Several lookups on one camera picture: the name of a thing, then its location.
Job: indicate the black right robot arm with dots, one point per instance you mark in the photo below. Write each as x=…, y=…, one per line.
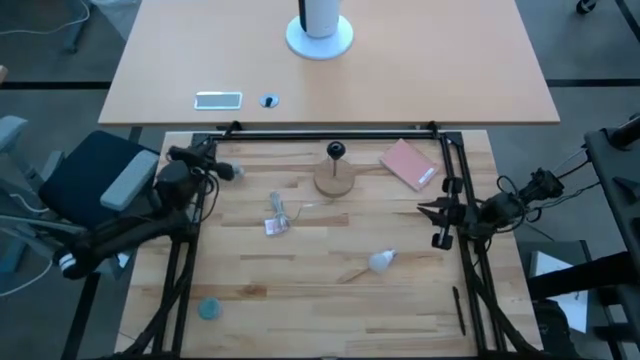
x=500, y=210

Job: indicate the black equipment stand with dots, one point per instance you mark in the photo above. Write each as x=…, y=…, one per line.
x=615, y=175

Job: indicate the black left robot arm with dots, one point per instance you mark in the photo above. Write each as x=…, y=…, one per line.
x=125, y=235

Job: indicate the silver white-rimmed phone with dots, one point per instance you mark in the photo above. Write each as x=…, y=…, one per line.
x=218, y=100

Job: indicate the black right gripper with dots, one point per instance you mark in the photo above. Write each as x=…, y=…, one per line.
x=457, y=215

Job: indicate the white tower fan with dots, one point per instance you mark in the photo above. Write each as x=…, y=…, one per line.
x=319, y=40

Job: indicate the black caster wheel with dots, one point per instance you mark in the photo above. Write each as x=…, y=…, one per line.
x=586, y=6

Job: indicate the black bag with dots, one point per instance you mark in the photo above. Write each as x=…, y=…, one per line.
x=552, y=330

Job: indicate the blue-green round disc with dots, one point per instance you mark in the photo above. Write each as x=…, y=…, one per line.
x=209, y=308

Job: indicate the white paper sheet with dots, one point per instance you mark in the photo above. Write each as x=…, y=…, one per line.
x=550, y=265

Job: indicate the small grey white box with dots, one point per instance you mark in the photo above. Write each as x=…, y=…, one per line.
x=239, y=170

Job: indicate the wooden lamp base black socket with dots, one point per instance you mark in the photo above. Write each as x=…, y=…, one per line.
x=334, y=182

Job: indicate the black pen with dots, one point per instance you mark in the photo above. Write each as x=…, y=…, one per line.
x=459, y=310

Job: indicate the grey dark-seat office chair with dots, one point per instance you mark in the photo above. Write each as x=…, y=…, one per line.
x=90, y=180

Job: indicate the black aluminium table frame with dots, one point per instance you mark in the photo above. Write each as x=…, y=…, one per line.
x=177, y=280

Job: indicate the white frosted lightbulb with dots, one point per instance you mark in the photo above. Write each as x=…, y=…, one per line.
x=380, y=261

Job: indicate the pink notebook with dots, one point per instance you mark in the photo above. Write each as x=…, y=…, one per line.
x=407, y=164

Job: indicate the beech desk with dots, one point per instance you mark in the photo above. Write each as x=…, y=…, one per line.
x=400, y=75

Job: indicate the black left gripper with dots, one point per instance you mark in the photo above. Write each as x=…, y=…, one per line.
x=200, y=154

